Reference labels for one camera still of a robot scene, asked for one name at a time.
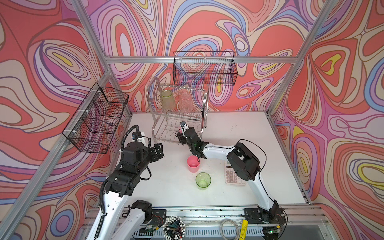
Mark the black wire basket back wall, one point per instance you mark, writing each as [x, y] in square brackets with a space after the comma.
[200, 68]

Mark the clear pink cup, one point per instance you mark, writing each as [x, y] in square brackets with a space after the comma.
[186, 102]

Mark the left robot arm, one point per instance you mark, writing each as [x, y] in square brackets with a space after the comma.
[137, 152]

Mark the yellow marker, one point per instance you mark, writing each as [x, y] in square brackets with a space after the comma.
[244, 228]

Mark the black wire basket left wall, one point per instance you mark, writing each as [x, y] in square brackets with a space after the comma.
[96, 120]

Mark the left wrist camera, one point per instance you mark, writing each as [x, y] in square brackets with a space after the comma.
[139, 137]

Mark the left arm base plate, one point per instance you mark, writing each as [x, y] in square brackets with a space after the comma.
[156, 218]

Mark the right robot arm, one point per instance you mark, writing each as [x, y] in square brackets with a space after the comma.
[245, 165]

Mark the black wire basket wall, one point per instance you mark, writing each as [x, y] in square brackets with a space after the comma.
[96, 120]
[200, 68]

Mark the pink calculator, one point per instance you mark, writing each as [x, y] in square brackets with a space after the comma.
[231, 178]

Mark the steel two-tier dish rack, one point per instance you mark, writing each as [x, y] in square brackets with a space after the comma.
[166, 123]

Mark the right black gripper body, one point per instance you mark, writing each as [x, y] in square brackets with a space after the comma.
[183, 140]

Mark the green translucent cup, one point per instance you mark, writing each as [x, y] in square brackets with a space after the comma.
[203, 180]
[168, 100]

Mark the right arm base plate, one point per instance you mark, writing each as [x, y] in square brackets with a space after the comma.
[255, 216]

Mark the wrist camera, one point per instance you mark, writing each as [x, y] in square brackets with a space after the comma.
[183, 125]
[139, 137]

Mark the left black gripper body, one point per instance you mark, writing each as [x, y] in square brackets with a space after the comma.
[151, 156]

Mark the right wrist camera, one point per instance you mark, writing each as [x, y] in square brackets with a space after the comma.
[183, 125]

